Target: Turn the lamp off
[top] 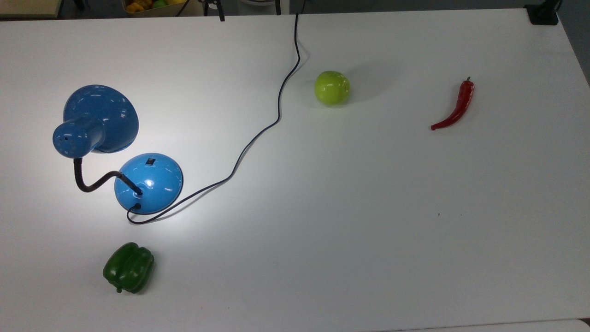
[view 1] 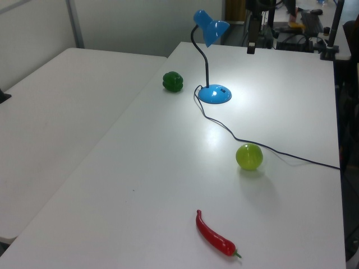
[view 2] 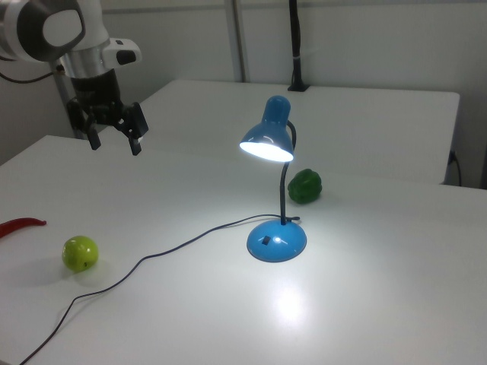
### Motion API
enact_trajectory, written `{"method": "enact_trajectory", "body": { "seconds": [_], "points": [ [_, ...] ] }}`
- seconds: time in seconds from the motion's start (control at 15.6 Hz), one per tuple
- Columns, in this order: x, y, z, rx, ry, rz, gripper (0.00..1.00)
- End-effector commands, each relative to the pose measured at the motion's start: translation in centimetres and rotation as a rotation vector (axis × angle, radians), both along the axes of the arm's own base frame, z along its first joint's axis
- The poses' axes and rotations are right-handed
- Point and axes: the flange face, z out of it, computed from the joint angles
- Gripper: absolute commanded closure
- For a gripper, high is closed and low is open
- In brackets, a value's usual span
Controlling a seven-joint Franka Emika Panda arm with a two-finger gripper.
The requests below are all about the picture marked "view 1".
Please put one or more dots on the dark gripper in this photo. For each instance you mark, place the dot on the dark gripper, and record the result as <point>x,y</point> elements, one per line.
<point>253,29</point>

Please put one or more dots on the blue desk lamp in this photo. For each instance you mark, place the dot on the blue desk lamp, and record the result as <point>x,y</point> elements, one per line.
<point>213,94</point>

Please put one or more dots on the yellow flat item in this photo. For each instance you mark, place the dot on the yellow flat item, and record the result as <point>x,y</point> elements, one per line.
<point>296,25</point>

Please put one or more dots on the black keyboard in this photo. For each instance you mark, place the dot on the black keyboard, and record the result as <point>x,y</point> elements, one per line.
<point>312,22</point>

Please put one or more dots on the black computer mouse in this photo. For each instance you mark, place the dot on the black computer mouse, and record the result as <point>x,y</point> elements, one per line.
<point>316,11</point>

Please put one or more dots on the black round knob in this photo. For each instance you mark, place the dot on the black round knob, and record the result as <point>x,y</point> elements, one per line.
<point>326,30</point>

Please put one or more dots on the black table clamp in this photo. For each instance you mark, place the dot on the black table clamp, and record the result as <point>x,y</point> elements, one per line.
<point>329,52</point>

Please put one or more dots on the dark green bell pepper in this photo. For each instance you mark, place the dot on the dark green bell pepper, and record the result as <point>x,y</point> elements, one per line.
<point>172,81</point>

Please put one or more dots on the black pole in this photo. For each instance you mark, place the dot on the black pole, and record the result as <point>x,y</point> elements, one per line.
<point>336,19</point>

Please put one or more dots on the yellow-green round fruit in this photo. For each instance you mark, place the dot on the yellow-green round fruit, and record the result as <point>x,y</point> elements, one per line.
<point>249,157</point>

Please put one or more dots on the red chili pepper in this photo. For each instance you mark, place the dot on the red chili pepper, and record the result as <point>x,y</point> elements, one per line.
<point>213,238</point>

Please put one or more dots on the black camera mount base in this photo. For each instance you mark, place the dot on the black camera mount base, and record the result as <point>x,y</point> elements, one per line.
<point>4,96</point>

